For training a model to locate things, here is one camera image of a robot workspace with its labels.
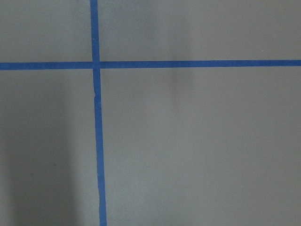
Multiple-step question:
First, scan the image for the brown paper table cover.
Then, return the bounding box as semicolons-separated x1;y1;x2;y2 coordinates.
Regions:
0;0;301;226

